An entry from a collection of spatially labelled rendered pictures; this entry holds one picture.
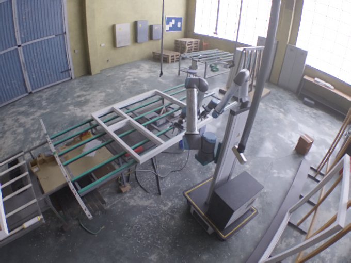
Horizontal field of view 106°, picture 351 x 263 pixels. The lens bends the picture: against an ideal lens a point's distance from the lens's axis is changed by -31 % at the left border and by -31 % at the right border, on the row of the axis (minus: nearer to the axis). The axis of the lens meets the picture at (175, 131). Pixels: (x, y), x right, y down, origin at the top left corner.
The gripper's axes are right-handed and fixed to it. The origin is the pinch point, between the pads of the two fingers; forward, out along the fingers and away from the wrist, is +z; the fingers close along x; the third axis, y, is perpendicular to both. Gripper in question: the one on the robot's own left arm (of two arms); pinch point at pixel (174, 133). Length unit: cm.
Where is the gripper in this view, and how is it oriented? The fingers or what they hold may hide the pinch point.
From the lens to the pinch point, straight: 241.7
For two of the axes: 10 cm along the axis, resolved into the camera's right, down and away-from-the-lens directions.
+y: -2.4, 2.8, 9.3
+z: -4.2, 8.3, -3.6
